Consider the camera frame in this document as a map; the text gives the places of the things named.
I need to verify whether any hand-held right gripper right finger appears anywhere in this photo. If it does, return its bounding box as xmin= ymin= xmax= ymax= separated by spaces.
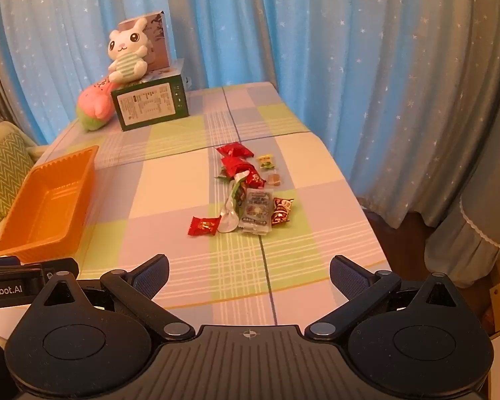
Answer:
xmin=304 ymin=254 xmax=468 ymax=343

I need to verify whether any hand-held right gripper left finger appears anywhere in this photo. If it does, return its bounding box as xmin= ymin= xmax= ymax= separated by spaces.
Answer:
xmin=33 ymin=253 xmax=196 ymax=343

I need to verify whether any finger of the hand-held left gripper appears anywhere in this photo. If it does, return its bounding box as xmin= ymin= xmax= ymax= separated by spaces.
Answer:
xmin=0 ymin=257 xmax=81 ymax=279

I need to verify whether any orange plastic tray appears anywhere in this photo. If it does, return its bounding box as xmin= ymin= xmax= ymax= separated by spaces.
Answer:
xmin=0 ymin=145 xmax=101 ymax=264

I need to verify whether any red brown snack packet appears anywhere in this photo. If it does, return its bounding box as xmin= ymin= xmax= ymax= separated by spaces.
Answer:
xmin=270 ymin=197 xmax=296 ymax=226

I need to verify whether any green white candy wrapper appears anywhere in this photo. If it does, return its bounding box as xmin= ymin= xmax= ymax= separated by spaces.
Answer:
xmin=217 ymin=175 xmax=248 ymax=234

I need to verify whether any checked tablecloth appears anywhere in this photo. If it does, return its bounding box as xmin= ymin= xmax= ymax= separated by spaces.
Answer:
xmin=25 ymin=81 xmax=394 ymax=330

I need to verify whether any green zigzag cushion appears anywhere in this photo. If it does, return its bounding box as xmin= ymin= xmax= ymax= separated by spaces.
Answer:
xmin=0 ymin=129 xmax=36 ymax=226

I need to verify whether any silver snack packet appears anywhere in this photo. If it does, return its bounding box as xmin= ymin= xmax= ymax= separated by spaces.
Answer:
xmin=238 ymin=187 xmax=274 ymax=235

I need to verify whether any grey lace-trimmed cloth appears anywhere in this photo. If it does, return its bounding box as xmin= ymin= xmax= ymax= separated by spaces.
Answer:
xmin=425 ymin=167 xmax=500 ymax=288

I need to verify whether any pink green plush toy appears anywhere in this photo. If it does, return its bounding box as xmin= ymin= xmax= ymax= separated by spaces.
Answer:
xmin=76 ymin=76 xmax=119 ymax=133

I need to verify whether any green cardboard box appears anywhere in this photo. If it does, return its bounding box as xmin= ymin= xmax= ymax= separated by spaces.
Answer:
xmin=110 ymin=59 xmax=190 ymax=132

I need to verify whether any brown white cardboard box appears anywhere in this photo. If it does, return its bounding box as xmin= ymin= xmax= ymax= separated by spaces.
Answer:
xmin=119 ymin=12 xmax=171 ymax=71

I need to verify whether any white bunny plush toy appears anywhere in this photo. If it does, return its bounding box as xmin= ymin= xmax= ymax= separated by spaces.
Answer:
xmin=107 ymin=17 xmax=151 ymax=86

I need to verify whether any blue star curtain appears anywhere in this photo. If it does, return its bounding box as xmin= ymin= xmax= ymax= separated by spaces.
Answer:
xmin=0 ymin=0 xmax=500 ymax=234

